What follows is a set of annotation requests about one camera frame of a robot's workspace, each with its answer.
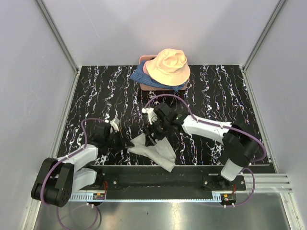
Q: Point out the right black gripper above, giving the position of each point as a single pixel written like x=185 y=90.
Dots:
x=148 y=130

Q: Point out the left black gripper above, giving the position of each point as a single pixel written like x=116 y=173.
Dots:
x=123 y=143

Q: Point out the grey cloth napkin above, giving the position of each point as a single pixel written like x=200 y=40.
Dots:
x=162 y=153

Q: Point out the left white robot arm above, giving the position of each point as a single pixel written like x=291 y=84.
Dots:
x=59 y=178

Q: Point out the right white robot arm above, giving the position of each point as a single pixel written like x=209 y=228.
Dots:
x=239 y=146

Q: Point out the blue patterned cloth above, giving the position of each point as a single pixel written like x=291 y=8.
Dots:
x=148 y=84

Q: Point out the peach bucket hat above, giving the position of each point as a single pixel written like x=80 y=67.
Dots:
x=169 y=67

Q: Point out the pink plastic tray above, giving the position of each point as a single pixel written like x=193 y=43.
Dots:
x=144 y=72

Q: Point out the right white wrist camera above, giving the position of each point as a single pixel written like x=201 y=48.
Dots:
x=151 y=115

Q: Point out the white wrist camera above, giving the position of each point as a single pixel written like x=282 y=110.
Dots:
x=114 y=125
x=151 y=115

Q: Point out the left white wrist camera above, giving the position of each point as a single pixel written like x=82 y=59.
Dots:
x=114 y=125

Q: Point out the white slotted cable duct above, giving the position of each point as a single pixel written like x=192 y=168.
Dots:
x=87 y=197

